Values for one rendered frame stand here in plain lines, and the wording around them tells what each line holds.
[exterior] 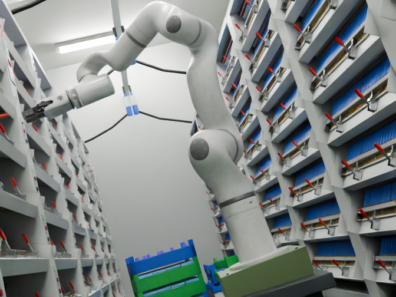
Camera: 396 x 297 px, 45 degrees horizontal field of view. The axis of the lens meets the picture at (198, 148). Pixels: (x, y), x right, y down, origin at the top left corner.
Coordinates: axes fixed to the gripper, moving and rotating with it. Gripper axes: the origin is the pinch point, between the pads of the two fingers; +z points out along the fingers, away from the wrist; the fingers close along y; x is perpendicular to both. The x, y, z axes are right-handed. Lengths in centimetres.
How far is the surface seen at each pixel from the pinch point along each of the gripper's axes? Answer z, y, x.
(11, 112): 7.0, 11.2, 8.1
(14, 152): 9.7, -0.1, -10.6
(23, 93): 3, 45, 28
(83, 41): -48, 316, 174
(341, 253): -99, 50, -100
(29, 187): 11.9, 15.8, -20.4
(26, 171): 10.8, 15.8, -14.4
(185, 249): -35, 52, -68
